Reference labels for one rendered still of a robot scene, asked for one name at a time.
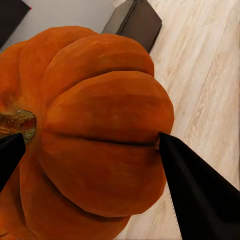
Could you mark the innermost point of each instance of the wall mounted tv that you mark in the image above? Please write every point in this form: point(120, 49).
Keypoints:
point(12, 12)

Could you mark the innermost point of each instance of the pumpkin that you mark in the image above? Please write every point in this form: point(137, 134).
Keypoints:
point(6, 236)
point(91, 114)

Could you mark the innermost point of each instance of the cabinet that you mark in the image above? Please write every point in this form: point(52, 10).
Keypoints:
point(137, 20)

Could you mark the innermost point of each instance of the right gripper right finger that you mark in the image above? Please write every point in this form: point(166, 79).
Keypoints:
point(207, 206)

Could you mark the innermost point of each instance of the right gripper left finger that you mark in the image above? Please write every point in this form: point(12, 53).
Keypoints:
point(12, 148)

